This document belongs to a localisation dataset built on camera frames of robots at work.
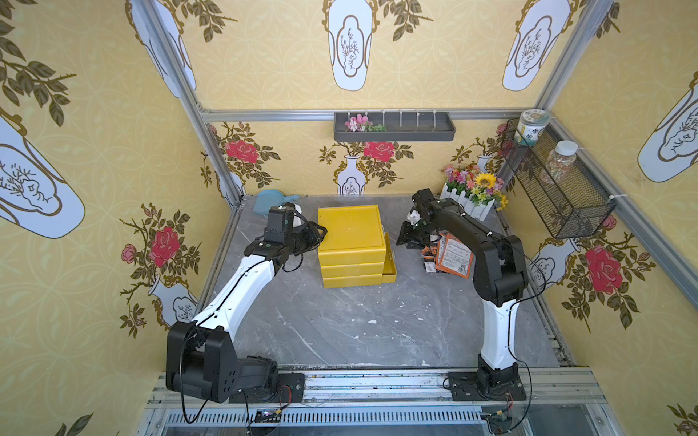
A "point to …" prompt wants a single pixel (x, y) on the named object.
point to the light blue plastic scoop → (267, 198)
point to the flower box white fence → (476, 211)
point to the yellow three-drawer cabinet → (355, 252)
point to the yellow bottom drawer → (389, 274)
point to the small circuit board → (267, 416)
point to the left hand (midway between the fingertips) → (315, 232)
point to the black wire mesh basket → (566, 192)
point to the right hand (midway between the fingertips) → (408, 239)
